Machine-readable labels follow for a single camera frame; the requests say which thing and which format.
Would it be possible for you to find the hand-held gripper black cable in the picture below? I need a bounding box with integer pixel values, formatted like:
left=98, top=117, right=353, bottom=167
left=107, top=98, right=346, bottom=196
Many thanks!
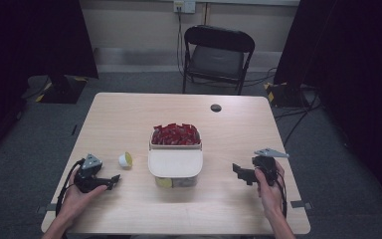
left=273, top=170, right=288, bottom=219
left=55, top=157, right=86, bottom=217

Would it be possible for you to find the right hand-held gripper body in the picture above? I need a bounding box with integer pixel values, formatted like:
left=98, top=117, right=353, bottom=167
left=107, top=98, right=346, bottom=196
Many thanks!
left=251, top=147, right=290, bottom=187

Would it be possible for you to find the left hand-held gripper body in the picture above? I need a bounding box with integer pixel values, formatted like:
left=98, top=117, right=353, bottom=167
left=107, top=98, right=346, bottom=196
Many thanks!
left=73, top=152, right=104, bottom=194

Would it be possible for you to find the dark curtain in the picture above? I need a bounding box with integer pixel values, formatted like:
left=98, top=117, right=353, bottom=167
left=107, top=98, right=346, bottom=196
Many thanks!
left=0, top=0, right=99, bottom=167
left=273, top=0, right=382, bottom=215

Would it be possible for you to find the pile of red packets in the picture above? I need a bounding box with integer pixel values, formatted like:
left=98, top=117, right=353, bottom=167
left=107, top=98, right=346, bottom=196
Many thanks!
left=150, top=122, right=202, bottom=146

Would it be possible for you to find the black stand base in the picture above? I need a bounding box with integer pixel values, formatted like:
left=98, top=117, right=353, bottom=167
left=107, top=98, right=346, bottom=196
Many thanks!
left=35, top=74, right=89, bottom=105
left=264, top=81, right=310, bottom=109

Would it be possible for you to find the right hand-held gripper black cable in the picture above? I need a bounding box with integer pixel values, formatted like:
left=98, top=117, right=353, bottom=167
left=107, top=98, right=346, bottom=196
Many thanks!
left=273, top=170, right=288, bottom=219

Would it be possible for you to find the black wall socket cable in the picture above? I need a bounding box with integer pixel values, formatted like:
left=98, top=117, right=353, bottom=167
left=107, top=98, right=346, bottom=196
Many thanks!
left=176, top=5, right=187, bottom=78

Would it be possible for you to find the person's left hand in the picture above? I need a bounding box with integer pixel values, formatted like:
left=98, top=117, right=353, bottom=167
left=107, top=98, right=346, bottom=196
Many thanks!
left=57, top=168, right=109, bottom=228

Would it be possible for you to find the black floor cable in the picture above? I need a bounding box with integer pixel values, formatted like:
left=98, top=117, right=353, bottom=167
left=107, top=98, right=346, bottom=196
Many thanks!
left=243, top=67, right=279, bottom=89
left=274, top=89, right=323, bottom=147

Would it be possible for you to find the person's right hand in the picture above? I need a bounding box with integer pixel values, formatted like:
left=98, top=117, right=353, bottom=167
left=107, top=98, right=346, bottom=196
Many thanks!
left=254, top=160, right=287, bottom=221

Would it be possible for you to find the white box lid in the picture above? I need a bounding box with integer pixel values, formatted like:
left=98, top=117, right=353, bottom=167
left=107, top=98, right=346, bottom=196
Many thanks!
left=147, top=148, right=204, bottom=178

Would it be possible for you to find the small yellow-lidded cup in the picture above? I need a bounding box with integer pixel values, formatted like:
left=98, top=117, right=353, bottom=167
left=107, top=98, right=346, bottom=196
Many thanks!
left=117, top=151, right=134, bottom=169
left=154, top=176, right=173, bottom=189

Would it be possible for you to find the clear plastic storage box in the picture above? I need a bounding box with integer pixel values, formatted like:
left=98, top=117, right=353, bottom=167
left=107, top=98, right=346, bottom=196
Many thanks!
left=147, top=127, right=204, bottom=189

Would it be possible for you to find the left hand-held gripper black cable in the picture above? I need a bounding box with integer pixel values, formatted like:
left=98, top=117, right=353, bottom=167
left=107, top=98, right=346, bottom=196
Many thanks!
left=55, top=157, right=86, bottom=217

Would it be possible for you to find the black folding chair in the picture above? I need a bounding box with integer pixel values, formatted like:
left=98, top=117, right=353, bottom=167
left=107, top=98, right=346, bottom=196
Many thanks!
left=181, top=24, right=257, bottom=97

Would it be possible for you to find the grey tape strip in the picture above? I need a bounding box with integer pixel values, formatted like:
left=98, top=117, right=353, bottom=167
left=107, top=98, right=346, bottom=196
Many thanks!
left=289, top=199, right=314, bottom=210
left=35, top=203, right=55, bottom=215

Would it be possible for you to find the white wall socket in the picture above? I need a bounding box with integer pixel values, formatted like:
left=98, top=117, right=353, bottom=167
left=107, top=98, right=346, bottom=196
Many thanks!
left=173, top=0, right=197, bottom=15

